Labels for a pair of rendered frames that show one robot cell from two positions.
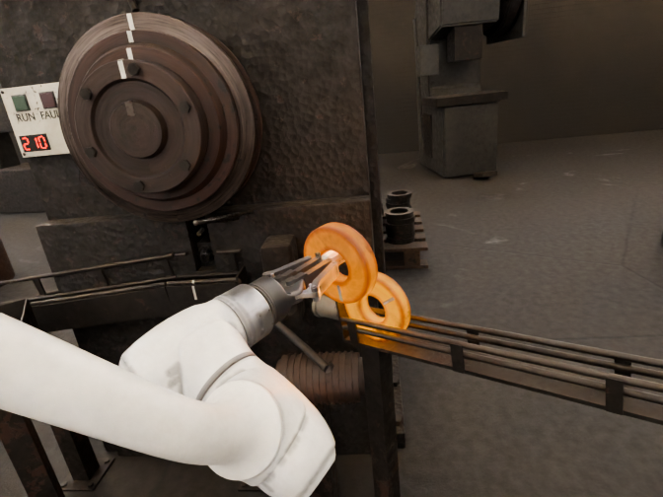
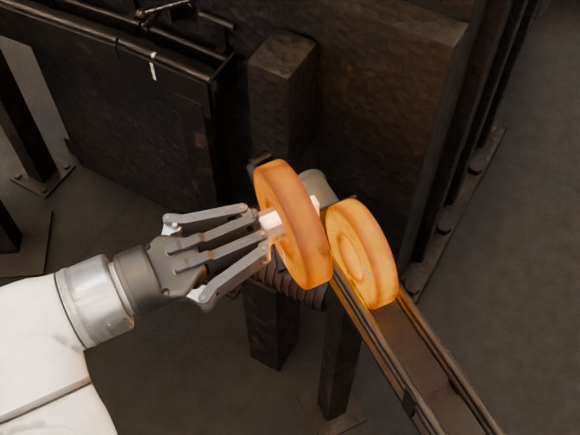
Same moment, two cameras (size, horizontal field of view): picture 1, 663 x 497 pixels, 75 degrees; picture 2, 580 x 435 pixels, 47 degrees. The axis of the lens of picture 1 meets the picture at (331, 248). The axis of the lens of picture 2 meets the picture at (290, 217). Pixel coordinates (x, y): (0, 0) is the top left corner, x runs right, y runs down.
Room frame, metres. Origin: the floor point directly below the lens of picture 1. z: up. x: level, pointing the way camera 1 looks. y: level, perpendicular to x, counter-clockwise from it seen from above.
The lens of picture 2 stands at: (0.36, -0.18, 1.51)
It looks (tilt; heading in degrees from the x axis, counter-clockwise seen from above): 56 degrees down; 23
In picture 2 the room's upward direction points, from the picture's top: straight up
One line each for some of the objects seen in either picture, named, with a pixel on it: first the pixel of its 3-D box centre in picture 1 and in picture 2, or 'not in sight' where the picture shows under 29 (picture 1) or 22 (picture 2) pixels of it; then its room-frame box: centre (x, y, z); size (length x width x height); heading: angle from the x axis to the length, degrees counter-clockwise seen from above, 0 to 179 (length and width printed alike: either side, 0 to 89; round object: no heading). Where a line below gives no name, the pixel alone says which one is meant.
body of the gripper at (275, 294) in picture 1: (277, 294); (162, 271); (0.64, 0.09, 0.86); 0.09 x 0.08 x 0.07; 138
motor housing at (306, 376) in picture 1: (330, 439); (289, 305); (0.92, 0.06, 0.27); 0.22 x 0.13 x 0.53; 83
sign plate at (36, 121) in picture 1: (56, 119); not in sight; (1.25, 0.70, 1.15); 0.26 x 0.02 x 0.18; 83
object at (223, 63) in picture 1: (162, 124); not in sight; (1.10, 0.37, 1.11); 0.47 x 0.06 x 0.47; 83
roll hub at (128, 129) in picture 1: (141, 129); not in sight; (1.00, 0.38, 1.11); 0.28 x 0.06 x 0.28; 83
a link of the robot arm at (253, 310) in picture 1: (243, 316); (99, 299); (0.58, 0.14, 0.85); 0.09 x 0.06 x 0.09; 48
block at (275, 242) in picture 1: (284, 280); (284, 103); (1.08, 0.14, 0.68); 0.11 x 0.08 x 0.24; 173
